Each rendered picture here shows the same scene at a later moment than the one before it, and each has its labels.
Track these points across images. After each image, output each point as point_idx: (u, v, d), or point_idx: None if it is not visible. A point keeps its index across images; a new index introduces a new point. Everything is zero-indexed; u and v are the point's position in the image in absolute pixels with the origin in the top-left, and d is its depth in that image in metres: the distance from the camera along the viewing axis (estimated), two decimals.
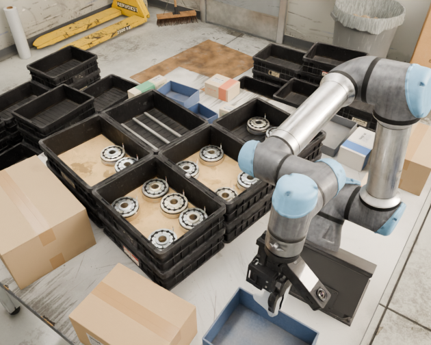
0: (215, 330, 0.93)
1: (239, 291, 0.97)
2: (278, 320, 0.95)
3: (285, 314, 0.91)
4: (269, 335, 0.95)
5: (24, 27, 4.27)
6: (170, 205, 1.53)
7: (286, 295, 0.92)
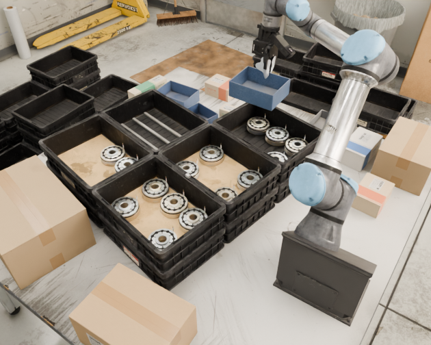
0: None
1: (247, 68, 1.76)
2: (269, 81, 1.74)
3: (273, 74, 1.71)
4: (264, 90, 1.74)
5: (24, 27, 4.27)
6: (170, 205, 1.53)
7: (273, 64, 1.72)
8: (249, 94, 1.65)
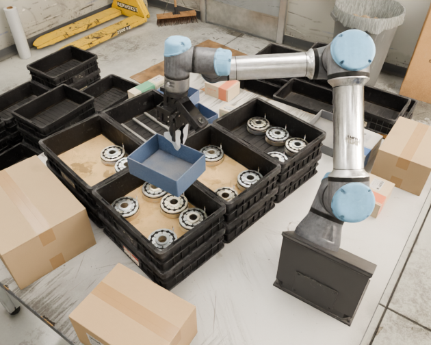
0: (138, 159, 1.37)
1: (157, 136, 1.41)
2: (182, 154, 1.39)
3: (185, 146, 1.35)
4: (176, 164, 1.39)
5: (24, 27, 4.27)
6: (170, 205, 1.53)
7: (185, 133, 1.36)
8: (150, 174, 1.29)
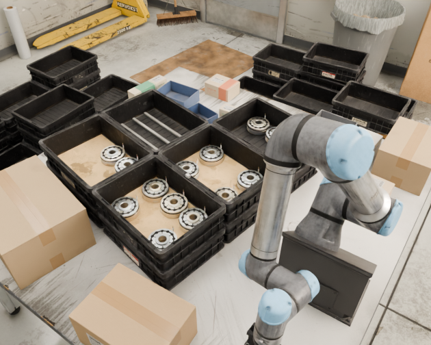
0: None
1: None
2: None
3: None
4: None
5: (24, 27, 4.27)
6: (170, 205, 1.53)
7: None
8: None
